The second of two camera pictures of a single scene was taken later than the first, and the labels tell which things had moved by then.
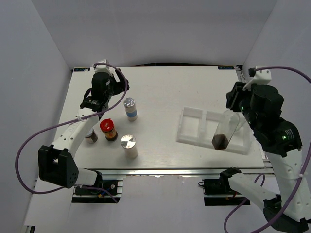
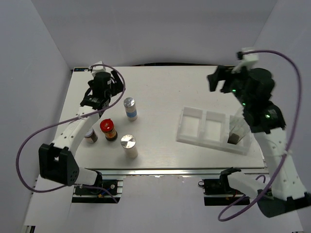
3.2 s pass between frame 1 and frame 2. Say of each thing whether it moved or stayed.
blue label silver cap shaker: stayed
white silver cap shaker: stayed
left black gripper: stayed
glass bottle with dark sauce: moved
